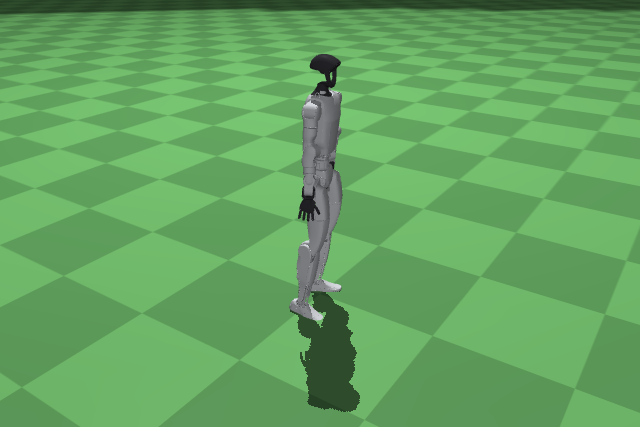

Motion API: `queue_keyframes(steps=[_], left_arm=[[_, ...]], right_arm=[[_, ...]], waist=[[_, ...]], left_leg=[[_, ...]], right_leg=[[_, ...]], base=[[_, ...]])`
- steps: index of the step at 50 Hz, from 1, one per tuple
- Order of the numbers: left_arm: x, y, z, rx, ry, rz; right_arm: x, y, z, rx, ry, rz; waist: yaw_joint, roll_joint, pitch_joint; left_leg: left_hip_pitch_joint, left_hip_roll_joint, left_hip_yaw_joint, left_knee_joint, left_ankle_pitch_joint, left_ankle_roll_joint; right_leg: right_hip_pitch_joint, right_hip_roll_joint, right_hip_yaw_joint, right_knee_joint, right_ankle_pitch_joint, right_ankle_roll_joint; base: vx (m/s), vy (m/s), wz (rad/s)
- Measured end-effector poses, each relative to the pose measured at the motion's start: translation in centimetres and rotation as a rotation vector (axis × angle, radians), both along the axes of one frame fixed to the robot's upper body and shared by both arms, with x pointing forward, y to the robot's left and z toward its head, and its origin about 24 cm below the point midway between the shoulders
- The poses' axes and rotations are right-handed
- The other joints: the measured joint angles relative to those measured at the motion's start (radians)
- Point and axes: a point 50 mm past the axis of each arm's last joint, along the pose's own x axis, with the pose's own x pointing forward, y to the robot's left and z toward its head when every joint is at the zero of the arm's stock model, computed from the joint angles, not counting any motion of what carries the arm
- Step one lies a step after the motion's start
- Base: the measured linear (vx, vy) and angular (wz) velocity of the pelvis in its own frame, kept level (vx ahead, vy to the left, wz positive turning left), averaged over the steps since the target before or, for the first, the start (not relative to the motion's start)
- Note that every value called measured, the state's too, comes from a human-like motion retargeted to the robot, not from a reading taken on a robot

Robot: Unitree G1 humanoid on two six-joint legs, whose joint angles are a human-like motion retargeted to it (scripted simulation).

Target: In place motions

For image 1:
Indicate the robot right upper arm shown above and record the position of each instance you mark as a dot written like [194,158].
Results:
[311,113]

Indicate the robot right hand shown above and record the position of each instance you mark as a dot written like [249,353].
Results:
[307,206]

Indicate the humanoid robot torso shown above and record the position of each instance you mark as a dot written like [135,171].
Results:
[327,132]

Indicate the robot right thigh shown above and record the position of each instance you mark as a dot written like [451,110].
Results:
[318,229]

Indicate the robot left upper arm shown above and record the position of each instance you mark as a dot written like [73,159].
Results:
[340,96]

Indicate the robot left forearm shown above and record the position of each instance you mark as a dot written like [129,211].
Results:
[333,154]

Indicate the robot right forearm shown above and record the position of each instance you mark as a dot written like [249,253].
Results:
[309,170]

